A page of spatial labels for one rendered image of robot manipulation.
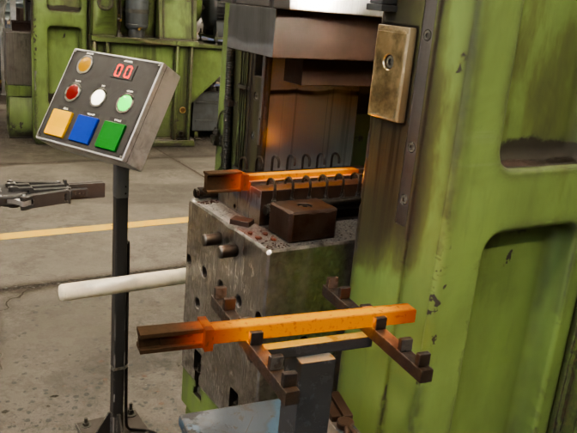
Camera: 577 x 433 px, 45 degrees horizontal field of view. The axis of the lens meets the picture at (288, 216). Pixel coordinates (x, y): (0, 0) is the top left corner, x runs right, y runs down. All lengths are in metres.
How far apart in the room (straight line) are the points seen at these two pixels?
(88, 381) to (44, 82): 4.03
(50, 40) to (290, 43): 5.04
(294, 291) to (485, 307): 0.39
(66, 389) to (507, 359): 1.61
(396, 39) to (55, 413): 1.75
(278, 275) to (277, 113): 0.52
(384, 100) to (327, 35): 0.24
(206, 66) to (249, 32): 5.34
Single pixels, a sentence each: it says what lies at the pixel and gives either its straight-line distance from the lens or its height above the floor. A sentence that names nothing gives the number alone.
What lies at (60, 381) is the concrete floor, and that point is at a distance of 2.74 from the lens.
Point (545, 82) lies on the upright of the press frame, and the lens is 1.45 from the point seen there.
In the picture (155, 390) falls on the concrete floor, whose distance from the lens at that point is 2.66.
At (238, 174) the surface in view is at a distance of 1.54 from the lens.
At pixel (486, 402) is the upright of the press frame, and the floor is 0.58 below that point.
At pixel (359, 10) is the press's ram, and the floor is 1.37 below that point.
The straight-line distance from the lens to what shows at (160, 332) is 1.01.
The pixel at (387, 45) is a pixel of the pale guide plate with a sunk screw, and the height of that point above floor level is 1.32.
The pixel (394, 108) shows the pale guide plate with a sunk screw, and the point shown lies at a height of 1.21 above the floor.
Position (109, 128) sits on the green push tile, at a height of 1.03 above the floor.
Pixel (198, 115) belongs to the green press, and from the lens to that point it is 7.01.
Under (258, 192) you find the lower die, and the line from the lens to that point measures 1.50.
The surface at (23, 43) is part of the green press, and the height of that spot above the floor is 0.82.
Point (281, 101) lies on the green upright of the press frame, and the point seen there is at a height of 1.14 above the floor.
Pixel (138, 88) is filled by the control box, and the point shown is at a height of 1.13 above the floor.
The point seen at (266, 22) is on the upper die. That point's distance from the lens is 1.47.
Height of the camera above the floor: 1.38
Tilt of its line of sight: 17 degrees down
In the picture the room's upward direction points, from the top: 5 degrees clockwise
